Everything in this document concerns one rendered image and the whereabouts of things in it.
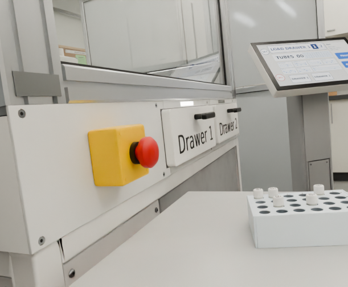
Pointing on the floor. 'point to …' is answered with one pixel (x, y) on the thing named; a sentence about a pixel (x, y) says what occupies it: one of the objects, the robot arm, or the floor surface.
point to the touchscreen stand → (310, 142)
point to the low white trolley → (220, 251)
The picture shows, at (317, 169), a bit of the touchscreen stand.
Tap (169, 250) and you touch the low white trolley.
